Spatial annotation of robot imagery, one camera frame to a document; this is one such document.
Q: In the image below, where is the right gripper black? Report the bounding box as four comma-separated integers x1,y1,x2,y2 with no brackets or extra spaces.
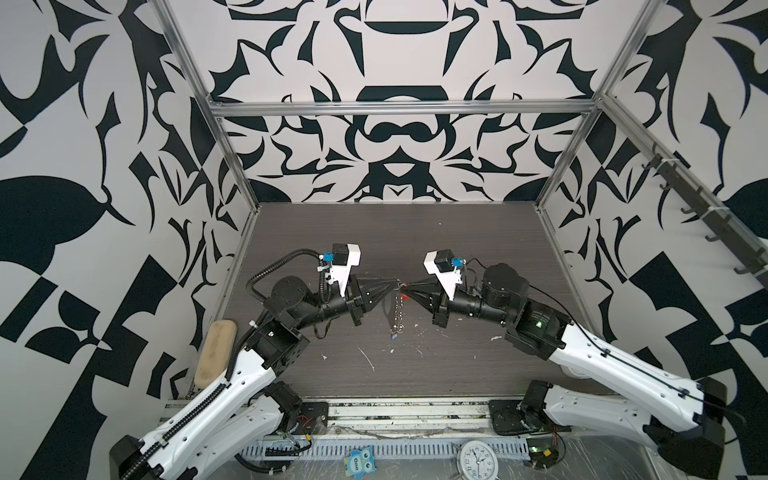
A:
406,274,516,328

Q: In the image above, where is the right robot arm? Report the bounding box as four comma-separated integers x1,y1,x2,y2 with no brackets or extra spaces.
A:
401,263,727,479

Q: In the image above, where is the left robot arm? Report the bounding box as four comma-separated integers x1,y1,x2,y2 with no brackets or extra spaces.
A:
109,276,398,479

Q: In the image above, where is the blue owl toy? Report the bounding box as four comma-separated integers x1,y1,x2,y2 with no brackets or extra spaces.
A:
344,446,377,480

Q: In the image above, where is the white analog clock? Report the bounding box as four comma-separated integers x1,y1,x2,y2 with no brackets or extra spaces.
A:
457,440,499,480

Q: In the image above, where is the green circuit board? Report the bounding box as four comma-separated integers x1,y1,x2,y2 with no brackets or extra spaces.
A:
526,436,565,471

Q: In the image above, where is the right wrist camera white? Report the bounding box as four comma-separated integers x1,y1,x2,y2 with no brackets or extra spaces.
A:
423,249,466,300

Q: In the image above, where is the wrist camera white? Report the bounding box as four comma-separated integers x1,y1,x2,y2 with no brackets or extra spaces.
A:
318,243,361,297
423,249,466,300

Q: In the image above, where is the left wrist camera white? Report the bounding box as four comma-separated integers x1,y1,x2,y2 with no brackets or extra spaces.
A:
318,243,361,297

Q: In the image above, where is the black corrugated cable hose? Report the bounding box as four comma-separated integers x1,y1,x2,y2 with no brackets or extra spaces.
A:
245,248,325,301

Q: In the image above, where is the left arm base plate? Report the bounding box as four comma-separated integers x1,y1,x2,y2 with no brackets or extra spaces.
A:
273,401,330,436

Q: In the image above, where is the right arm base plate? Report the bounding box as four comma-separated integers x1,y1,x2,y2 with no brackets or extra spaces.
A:
488,399,541,436

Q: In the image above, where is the white slotted cable duct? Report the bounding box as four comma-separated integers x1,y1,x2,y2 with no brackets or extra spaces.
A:
239,437,529,462

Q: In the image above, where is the black coat hook rail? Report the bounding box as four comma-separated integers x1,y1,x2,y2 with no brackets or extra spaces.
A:
643,142,767,290

